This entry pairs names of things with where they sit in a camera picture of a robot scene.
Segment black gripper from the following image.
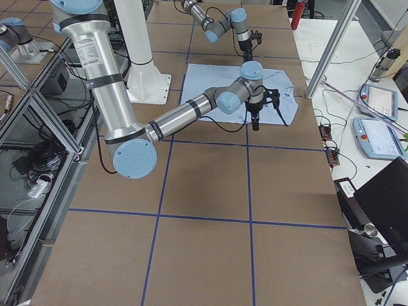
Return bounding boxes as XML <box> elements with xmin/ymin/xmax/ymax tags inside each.
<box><xmin>238</xmin><ymin>29</ymin><xmax>262</xmax><ymax>62</ymax></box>
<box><xmin>247</xmin><ymin>85</ymin><xmax>280</xmax><ymax>131</ymax></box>

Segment light blue t-shirt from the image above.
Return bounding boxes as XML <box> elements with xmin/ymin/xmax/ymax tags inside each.
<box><xmin>180</xmin><ymin>64</ymin><xmax>298</xmax><ymax>125</ymax></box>

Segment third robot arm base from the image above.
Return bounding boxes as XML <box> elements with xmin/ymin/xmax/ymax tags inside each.
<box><xmin>1</xmin><ymin>17</ymin><xmax>54</xmax><ymax>64</ymax></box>

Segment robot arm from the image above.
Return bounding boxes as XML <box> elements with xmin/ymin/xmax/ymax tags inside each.
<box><xmin>51</xmin><ymin>1</ymin><xmax>280</xmax><ymax>179</ymax></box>
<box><xmin>173</xmin><ymin>1</ymin><xmax>262</xmax><ymax>62</ymax></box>

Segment red cylinder bottle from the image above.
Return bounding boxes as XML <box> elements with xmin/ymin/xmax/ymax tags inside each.
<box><xmin>291</xmin><ymin>0</ymin><xmax>306</xmax><ymax>30</ymax></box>

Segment orange electronics board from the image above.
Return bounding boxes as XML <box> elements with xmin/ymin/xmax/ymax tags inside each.
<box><xmin>318</xmin><ymin>124</ymin><xmax>333</xmax><ymax>141</ymax></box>

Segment brown paper table cover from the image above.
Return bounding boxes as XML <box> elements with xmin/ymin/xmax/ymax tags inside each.
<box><xmin>31</xmin><ymin>5</ymin><xmax>365</xmax><ymax>305</ymax></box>

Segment lower teach pendant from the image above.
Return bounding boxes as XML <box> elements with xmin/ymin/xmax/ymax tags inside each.
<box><xmin>353</xmin><ymin>117</ymin><xmax>407</xmax><ymax>160</ymax></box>

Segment teach pendant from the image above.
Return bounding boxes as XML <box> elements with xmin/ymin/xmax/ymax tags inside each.
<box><xmin>353</xmin><ymin>117</ymin><xmax>407</xmax><ymax>160</ymax></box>
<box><xmin>359</xmin><ymin>84</ymin><xmax>398</xmax><ymax>122</ymax></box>

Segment upper teach pendant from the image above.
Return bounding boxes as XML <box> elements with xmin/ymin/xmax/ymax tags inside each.
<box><xmin>359</xmin><ymin>84</ymin><xmax>398</xmax><ymax>122</ymax></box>

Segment water bottle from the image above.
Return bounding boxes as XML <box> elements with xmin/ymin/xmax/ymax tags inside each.
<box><xmin>371</xmin><ymin>48</ymin><xmax>401</xmax><ymax>82</ymax></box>

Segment black monitor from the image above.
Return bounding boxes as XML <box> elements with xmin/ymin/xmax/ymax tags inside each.
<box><xmin>354</xmin><ymin>157</ymin><xmax>407</xmax><ymax>254</ymax></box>

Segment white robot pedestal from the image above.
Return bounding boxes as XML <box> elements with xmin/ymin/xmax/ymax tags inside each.
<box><xmin>114</xmin><ymin>0</ymin><xmax>171</xmax><ymax>105</ymax></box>

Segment aluminium frame post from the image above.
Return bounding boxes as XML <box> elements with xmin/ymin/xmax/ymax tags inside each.
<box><xmin>305</xmin><ymin>0</ymin><xmax>361</xmax><ymax>99</ymax></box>

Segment aluminium frame rack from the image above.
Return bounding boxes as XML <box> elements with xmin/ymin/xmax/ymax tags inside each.
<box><xmin>1</xmin><ymin>36</ymin><xmax>101</xmax><ymax>305</ymax></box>

